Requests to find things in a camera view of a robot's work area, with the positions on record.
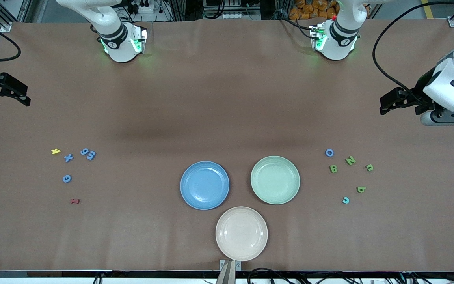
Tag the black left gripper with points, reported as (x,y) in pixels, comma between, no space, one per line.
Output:
(419,93)

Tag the green foam letter u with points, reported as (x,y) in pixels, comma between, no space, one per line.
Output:
(371,168)

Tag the green foam letter N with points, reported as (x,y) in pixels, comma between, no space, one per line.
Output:
(350,160)

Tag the blue foam letter X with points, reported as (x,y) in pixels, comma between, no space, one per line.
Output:
(68,157)

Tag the blue foam digit 9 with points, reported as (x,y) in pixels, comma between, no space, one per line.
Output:
(84,152)

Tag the green foam letter B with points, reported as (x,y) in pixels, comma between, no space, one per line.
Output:
(363,189)
(333,169)

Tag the blue foam letter E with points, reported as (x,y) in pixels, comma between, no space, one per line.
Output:
(90,155)

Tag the blue foam letter G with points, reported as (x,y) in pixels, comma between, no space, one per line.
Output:
(64,178)

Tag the yellow foam letter K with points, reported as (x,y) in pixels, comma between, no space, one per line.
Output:
(55,151)

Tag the blue foam letter O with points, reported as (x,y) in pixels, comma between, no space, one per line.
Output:
(326,152)

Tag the teal foam letter C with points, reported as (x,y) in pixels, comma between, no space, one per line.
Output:
(348,201)

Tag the pile of orange objects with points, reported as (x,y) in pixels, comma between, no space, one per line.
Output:
(309,10)

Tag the pale green plate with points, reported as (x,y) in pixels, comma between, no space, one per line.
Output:
(275,180)

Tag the white power strip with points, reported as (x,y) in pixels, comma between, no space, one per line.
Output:
(235,15)
(144,8)

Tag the brown table cover sheet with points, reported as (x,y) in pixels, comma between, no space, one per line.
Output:
(227,98)

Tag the beige plate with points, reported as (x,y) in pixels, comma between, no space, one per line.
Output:
(241,233)

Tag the blue plate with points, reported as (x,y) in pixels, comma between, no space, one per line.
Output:
(204,185)

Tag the table front edge rail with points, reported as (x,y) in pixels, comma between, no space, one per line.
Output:
(53,273)

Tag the metal table edge bracket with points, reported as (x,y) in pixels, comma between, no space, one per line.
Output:
(230,272)

